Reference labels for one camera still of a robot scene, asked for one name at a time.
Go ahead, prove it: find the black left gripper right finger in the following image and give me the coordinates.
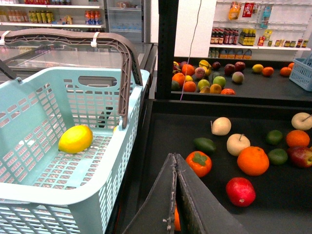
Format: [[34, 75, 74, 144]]
[[175, 154, 248, 234]]

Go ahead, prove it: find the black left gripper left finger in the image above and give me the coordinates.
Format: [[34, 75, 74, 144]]
[[123, 153, 177, 234]]

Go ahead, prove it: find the yellow green lemon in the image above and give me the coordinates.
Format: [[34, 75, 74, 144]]
[[58, 125, 93, 154]]

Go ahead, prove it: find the light teal shopping basket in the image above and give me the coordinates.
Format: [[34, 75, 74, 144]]
[[0, 67, 149, 234]]

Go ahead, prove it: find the brown basket handle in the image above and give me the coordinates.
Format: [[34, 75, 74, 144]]
[[0, 28, 143, 129]]

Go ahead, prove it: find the black lower shelf tray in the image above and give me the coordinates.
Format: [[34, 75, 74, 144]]
[[106, 99, 312, 234]]

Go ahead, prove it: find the green apple far shelf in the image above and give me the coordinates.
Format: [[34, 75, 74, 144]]
[[213, 76, 226, 89]]

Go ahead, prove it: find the black upper fruit shelf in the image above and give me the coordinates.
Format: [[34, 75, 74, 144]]
[[170, 60, 312, 106]]

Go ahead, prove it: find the yellow lemon far shelf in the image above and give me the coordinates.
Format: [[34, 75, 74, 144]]
[[252, 64, 264, 74]]

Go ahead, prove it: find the large orange front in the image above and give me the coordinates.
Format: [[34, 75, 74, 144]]
[[174, 206, 181, 232]]

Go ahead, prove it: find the red pomegranate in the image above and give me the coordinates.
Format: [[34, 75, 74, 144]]
[[226, 177, 256, 207]]

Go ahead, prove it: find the orange persimmon green calyx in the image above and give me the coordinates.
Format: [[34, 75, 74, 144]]
[[185, 151, 212, 178]]

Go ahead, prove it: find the dark green avocado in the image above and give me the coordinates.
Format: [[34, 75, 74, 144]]
[[193, 137, 216, 155]]

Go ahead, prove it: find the big orange centre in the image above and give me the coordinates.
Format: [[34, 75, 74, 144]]
[[237, 146, 269, 176]]

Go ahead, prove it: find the cream pear middle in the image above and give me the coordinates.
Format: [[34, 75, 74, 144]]
[[227, 134, 251, 156]]

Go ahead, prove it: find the cream pear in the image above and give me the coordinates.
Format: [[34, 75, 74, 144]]
[[211, 117, 232, 136], [227, 134, 251, 156]]

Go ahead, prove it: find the cream pear left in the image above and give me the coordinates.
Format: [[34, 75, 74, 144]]
[[211, 117, 232, 136]]

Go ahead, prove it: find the green lime lower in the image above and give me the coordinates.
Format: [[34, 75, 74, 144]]
[[268, 148, 288, 165]]

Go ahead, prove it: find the green lime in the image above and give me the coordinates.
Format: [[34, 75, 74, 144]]
[[268, 148, 288, 165], [265, 130, 283, 145]]

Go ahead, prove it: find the green lime upper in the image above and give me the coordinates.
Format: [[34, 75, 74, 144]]
[[265, 130, 283, 145]]

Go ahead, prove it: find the red apple right edge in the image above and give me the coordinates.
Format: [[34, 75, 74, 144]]
[[287, 146, 312, 168]]

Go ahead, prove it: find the orange right edge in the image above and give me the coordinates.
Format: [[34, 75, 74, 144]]
[[286, 130, 310, 147]]

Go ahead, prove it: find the cream pear right edge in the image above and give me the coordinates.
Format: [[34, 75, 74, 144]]
[[291, 112, 312, 131]]

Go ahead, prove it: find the small blue basket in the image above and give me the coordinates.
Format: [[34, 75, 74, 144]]
[[289, 53, 312, 92]]

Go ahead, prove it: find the dark sauce bottles row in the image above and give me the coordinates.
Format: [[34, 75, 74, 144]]
[[210, 27, 239, 45]]

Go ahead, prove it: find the yellow oil bottles row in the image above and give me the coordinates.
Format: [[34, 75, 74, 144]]
[[238, 28, 256, 46]]

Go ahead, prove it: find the white zip tie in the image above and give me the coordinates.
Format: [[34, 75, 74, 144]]
[[90, 31, 100, 47]]

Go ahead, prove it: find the orange snack bag hanging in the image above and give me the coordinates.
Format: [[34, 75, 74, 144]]
[[228, 1, 241, 20]]

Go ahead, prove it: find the glass top freezer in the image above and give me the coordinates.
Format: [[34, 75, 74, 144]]
[[0, 41, 159, 74]]

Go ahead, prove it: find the red snack bag hanging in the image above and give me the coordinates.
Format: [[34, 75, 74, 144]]
[[242, 2, 254, 18]]

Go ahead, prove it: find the blue snack bag hanging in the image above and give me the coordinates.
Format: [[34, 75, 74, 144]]
[[259, 5, 272, 29]]

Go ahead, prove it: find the purple hanging string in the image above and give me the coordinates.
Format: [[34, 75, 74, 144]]
[[179, 0, 203, 101]]

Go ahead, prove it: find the black shelf post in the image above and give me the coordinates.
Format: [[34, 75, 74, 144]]
[[156, 0, 179, 99]]

